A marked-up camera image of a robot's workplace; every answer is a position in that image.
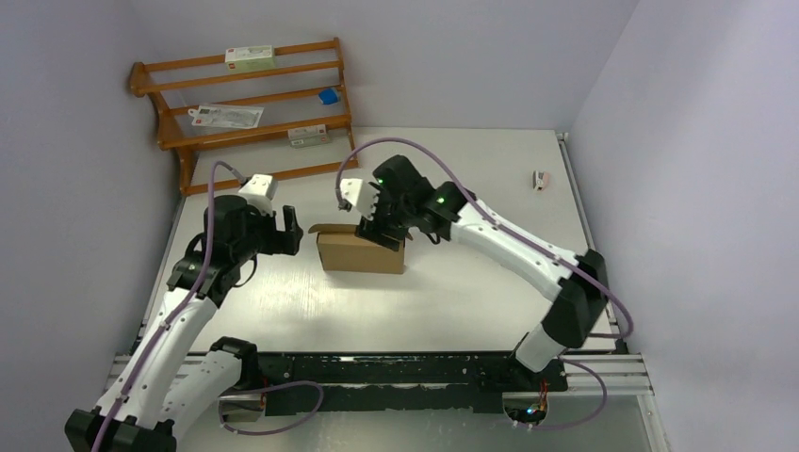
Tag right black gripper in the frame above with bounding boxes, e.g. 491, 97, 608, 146
354, 182, 414, 251

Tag brown cardboard box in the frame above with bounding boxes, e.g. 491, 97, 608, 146
308, 223, 413, 275

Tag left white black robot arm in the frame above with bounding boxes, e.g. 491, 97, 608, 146
64, 195, 303, 451

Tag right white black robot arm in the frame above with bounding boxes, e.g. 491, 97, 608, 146
336, 154, 608, 390

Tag small white box on shelf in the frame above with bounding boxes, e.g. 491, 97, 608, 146
287, 124, 331, 149

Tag white green box top shelf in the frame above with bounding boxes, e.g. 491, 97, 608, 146
224, 45, 277, 73

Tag orange wooden shelf rack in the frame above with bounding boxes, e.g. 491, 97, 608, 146
129, 38, 355, 196

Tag clear plastic blister package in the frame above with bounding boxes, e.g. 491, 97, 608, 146
187, 105, 264, 130

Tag blue small block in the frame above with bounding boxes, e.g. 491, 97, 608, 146
318, 88, 340, 105

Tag small pink white stapler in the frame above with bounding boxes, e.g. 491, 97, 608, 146
532, 170, 550, 191

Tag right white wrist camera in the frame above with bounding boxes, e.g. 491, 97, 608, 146
338, 178, 380, 220

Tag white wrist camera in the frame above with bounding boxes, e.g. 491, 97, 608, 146
237, 174, 278, 217
338, 178, 380, 220

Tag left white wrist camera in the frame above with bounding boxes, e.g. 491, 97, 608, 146
237, 174, 278, 217

